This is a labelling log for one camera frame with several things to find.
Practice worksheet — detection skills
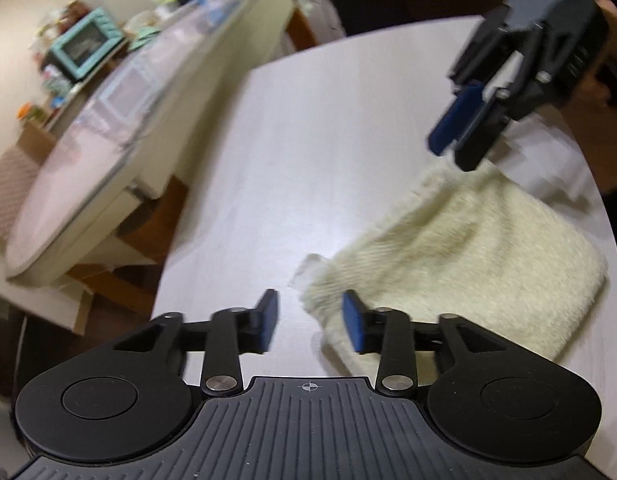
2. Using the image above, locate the round glass-top dining table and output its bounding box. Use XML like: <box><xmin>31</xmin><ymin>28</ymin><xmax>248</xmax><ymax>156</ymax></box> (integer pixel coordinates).
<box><xmin>3</xmin><ymin>0</ymin><xmax>299</xmax><ymax>281</ymax></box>

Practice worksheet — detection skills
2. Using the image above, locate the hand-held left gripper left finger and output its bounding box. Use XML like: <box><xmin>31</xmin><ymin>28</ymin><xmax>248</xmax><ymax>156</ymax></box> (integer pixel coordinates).
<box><xmin>113</xmin><ymin>288</ymin><xmax>280</xmax><ymax>398</ymax></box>

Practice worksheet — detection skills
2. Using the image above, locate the person's right hand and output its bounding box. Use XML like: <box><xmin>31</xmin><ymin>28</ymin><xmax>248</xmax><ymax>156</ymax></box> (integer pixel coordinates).
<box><xmin>563</xmin><ymin>0</ymin><xmax>617</xmax><ymax>195</ymax></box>

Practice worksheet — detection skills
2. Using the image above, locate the beige quilted chair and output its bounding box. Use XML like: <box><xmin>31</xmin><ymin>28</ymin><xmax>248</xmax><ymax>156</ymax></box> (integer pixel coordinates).
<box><xmin>0</xmin><ymin>147</ymin><xmax>42</xmax><ymax>241</ymax></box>

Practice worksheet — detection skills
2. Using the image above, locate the cream terry towel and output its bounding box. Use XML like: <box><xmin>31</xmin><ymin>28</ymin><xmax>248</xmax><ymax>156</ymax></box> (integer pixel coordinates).
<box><xmin>291</xmin><ymin>157</ymin><xmax>609</xmax><ymax>378</ymax></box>

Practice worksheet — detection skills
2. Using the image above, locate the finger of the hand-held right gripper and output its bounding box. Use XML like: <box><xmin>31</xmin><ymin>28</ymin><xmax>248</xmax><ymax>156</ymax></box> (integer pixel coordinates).
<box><xmin>427</xmin><ymin>4</ymin><xmax>513</xmax><ymax>157</ymax></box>
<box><xmin>453</xmin><ymin>45</ymin><xmax>555</xmax><ymax>172</ymax></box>

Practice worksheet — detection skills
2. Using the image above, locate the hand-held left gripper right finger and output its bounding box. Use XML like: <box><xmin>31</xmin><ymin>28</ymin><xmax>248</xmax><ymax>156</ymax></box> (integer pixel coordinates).
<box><xmin>341</xmin><ymin>290</ymin><xmax>509</xmax><ymax>398</ymax></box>

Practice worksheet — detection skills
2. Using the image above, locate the light green tissue box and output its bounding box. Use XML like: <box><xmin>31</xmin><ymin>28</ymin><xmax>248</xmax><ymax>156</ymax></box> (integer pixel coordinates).
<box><xmin>126</xmin><ymin>27</ymin><xmax>162</xmax><ymax>52</ymax></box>

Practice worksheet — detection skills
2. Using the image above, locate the wooden sideboard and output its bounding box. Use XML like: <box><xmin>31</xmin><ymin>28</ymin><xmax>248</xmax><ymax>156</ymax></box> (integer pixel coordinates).
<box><xmin>18</xmin><ymin>45</ymin><xmax>134</xmax><ymax>151</ymax></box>

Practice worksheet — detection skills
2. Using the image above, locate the teal toaster oven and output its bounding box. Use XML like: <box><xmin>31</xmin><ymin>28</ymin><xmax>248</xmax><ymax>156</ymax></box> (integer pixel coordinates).
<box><xmin>48</xmin><ymin>7</ymin><xmax>126</xmax><ymax>81</ymax></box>

